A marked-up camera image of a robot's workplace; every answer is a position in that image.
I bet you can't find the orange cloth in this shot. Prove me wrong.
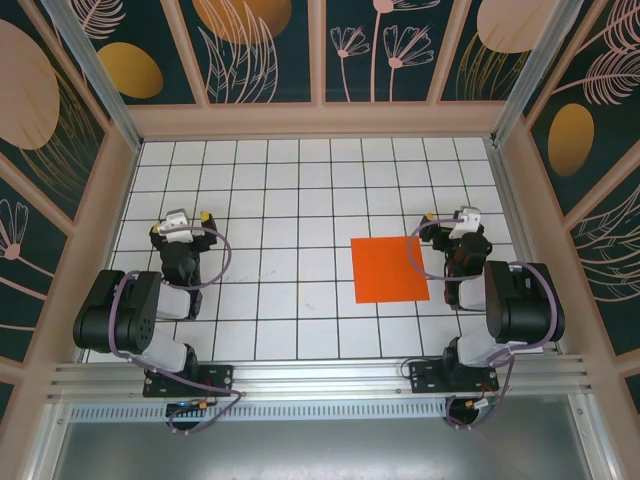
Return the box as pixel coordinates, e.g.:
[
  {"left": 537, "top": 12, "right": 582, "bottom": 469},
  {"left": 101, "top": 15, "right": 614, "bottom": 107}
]
[{"left": 349, "top": 234, "right": 432, "bottom": 305}]

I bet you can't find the grey metal shelf sheet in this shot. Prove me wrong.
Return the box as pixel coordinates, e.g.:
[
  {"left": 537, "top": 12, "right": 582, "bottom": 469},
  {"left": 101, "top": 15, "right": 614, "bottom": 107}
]
[{"left": 49, "top": 419, "right": 601, "bottom": 480}]

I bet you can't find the small electronics board with connector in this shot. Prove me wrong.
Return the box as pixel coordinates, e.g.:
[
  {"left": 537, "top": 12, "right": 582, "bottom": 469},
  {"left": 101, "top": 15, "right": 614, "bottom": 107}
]
[
  {"left": 166, "top": 398, "right": 219, "bottom": 416},
  {"left": 446, "top": 394, "right": 501, "bottom": 426}
]

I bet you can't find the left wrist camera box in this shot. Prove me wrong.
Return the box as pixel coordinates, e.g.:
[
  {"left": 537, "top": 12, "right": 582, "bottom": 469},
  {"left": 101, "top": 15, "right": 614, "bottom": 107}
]
[{"left": 163, "top": 209, "right": 195, "bottom": 245}]

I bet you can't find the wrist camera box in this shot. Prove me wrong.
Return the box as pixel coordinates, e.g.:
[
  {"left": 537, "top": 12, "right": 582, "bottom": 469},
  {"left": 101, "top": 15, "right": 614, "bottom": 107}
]
[
  {"left": 448, "top": 205, "right": 484, "bottom": 242},
  {"left": 163, "top": 209, "right": 195, "bottom": 245}
]

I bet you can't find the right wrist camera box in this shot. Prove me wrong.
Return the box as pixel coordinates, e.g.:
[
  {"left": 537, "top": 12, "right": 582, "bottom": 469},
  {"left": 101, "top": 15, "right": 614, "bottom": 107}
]
[{"left": 448, "top": 205, "right": 484, "bottom": 242}]

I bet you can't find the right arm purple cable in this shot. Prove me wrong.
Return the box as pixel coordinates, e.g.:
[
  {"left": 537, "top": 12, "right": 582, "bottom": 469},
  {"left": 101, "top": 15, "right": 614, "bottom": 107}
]
[{"left": 407, "top": 217, "right": 564, "bottom": 431}]

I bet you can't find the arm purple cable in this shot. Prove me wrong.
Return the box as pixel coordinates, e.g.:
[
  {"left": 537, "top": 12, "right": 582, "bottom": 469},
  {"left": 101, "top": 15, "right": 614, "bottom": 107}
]
[
  {"left": 108, "top": 224, "right": 247, "bottom": 437},
  {"left": 407, "top": 217, "right": 564, "bottom": 431}
]

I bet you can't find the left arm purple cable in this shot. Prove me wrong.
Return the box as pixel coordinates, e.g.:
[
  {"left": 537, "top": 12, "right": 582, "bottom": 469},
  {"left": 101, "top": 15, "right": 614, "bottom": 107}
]
[{"left": 108, "top": 224, "right": 247, "bottom": 437}]

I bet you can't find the aluminium table side rail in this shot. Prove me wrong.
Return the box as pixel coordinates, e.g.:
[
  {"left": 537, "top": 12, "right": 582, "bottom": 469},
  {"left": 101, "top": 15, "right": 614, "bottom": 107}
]
[{"left": 485, "top": 139, "right": 560, "bottom": 355}]

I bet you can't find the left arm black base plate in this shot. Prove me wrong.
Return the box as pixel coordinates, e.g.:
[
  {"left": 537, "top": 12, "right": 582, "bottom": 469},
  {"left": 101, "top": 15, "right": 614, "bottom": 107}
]
[{"left": 143, "top": 363, "right": 236, "bottom": 399}]

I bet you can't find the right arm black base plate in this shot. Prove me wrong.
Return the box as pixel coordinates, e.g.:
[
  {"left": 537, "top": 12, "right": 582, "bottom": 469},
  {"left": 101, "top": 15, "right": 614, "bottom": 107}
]
[{"left": 408, "top": 359, "right": 500, "bottom": 396}]

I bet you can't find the aluminium corner post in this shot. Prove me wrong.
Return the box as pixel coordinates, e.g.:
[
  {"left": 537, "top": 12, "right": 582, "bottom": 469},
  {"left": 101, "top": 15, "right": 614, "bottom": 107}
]
[
  {"left": 42, "top": 0, "right": 145, "bottom": 152},
  {"left": 490, "top": 0, "right": 587, "bottom": 149}
]

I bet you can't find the long aluminium mounting rail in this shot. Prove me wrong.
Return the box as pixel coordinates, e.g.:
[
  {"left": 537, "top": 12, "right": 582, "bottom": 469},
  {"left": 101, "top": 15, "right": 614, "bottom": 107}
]
[{"left": 47, "top": 353, "right": 596, "bottom": 402}]

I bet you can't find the slotted grey cable duct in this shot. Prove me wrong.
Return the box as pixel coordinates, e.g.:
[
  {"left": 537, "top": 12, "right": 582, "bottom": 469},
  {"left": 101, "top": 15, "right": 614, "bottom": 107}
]
[{"left": 69, "top": 399, "right": 454, "bottom": 425}]

